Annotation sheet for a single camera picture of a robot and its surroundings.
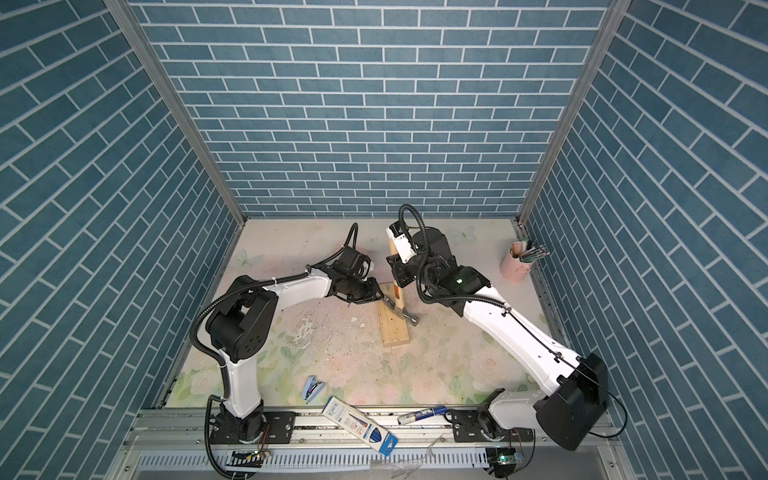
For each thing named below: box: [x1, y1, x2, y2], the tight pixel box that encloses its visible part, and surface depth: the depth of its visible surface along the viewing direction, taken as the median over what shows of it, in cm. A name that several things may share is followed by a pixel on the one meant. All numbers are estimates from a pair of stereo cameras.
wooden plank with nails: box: [377, 282, 410, 347], surface depth 90 cm
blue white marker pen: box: [397, 406, 448, 425], surface depth 77 cm
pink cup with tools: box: [500, 237, 551, 282], surface depth 98 cm
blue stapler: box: [302, 375, 326, 405], surface depth 80 cm
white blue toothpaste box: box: [321, 396, 399, 457], surface depth 75 cm
